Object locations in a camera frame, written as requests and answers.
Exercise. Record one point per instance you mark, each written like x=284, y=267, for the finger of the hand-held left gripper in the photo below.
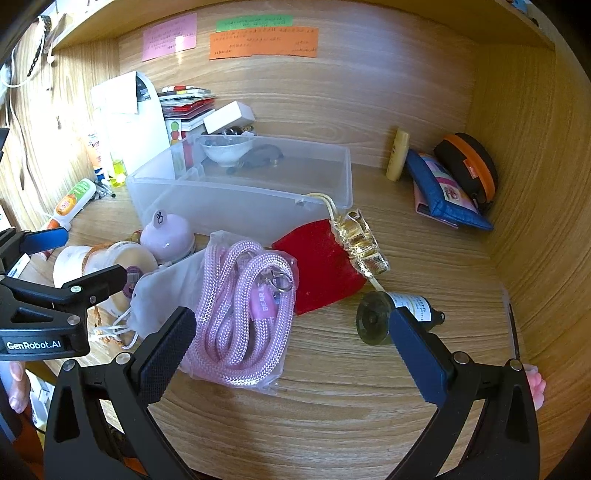
x=46, y=240
x=92, y=284

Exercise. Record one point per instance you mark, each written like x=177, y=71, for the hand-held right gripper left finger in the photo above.
x=161, y=364

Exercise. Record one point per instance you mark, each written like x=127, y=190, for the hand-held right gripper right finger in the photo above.
x=425, y=364

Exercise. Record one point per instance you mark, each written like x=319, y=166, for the small dark bottle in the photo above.
x=411, y=302

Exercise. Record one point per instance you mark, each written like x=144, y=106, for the red pouch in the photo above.
x=318, y=272

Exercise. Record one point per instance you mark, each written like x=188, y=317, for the clear plastic storage box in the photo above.
x=240, y=203

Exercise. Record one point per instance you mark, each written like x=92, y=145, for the wooden desktop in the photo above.
x=346, y=392

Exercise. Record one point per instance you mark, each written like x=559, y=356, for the person's left hand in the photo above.
x=17, y=385

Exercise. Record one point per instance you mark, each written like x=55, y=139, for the white orange glue bottle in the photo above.
x=74, y=198

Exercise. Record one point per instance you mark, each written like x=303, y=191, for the pink round case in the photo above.
x=166, y=237

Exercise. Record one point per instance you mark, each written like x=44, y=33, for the orange sunscreen tube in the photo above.
x=94, y=154

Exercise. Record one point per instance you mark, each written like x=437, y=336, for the yellow clear bottle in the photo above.
x=118, y=173

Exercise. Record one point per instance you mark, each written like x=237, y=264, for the pink soft object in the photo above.
x=535, y=385

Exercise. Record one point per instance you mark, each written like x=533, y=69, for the white paper box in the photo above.
x=147, y=138

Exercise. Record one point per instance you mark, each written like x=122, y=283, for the white printed paper sheet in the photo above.
x=115, y=94

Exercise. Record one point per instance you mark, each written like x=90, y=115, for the blue zip pouch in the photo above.
x=434, y=184

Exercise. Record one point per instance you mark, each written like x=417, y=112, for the white bowl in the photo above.
x=226, y=154

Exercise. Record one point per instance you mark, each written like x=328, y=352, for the stack of colourful card packs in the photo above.
x=189, y=108

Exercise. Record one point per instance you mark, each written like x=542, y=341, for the cream comb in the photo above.
x=398, y=157

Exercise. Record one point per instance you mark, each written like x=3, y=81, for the black orange zip case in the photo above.
x=475, y=157

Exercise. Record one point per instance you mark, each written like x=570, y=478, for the wooden shelf board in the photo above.
x=92, y=30

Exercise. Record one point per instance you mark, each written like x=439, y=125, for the small white box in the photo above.
x=228, y=115

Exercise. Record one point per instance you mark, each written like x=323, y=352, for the pink sticky note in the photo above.
x=170, y=37

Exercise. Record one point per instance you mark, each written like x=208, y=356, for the orange sticky note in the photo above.
x=263, y=45

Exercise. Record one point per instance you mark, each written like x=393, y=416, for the green sticky note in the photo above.
x=255, y=21

